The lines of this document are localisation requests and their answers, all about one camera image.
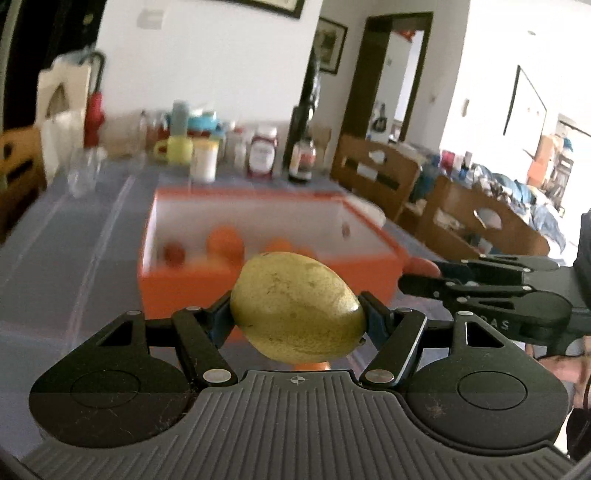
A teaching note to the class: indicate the orange cardboard box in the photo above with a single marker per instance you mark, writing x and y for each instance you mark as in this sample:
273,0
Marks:
196,241

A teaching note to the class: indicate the large orange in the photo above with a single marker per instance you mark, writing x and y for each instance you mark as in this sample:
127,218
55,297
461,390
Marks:
225,243

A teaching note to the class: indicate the left side wooden chair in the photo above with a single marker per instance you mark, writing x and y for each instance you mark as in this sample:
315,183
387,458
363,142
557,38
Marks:
22,175

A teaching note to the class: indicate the framed picture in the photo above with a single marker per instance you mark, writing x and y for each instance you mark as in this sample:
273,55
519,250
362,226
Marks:
288,8

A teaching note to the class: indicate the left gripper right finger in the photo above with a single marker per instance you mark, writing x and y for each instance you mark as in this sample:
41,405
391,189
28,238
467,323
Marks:
462,380

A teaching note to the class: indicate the person hand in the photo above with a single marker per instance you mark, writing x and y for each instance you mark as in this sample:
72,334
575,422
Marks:
574,370

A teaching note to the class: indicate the white paper bag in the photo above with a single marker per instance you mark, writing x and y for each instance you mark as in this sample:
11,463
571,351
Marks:
62,94

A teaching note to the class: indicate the dark supplement bottle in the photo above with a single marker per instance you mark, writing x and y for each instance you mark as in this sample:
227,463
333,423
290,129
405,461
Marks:
302,160

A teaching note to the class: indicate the red umbrella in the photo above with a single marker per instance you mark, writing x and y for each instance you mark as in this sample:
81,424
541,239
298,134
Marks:
94,117

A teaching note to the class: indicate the far wooden chair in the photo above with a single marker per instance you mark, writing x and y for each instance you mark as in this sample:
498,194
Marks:
375,172

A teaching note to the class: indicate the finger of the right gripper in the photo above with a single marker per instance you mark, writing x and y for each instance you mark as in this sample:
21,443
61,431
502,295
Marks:
492,303
495,268

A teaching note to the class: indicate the yellow lid white jar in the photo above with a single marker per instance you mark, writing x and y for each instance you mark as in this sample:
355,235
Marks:
204,160

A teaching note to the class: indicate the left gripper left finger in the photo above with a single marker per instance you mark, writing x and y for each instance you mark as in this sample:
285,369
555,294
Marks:
135,378

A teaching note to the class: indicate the red tomato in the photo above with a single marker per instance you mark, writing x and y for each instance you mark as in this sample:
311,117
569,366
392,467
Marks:
174,254

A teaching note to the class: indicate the yellow-green mango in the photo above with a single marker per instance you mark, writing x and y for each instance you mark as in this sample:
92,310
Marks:
295,310

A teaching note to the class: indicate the blue plaid tablecloth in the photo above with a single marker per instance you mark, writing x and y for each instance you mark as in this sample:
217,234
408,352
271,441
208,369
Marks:
69,269

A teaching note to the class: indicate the clear glass cup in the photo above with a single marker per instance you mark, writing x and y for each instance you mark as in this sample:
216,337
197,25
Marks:
83,169

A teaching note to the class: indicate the wooden chair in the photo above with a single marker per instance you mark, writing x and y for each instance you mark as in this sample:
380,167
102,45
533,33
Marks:
454,215
22,175
375,172

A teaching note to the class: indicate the red vitamin bottle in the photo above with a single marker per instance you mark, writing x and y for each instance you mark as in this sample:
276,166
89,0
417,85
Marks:
262,152

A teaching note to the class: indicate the black thermos bottle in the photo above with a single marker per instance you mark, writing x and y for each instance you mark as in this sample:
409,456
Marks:
302,115

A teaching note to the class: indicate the near wooden chair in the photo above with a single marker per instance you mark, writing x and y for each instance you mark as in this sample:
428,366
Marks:
454,215

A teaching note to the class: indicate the teal bowl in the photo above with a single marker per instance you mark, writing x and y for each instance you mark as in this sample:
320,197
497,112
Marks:
205,122

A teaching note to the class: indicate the small orange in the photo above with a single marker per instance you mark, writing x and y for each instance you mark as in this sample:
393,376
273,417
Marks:
321,366
422,267
278,244

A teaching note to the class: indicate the grey blue tumbler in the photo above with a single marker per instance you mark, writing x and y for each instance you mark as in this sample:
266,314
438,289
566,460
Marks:
179,117

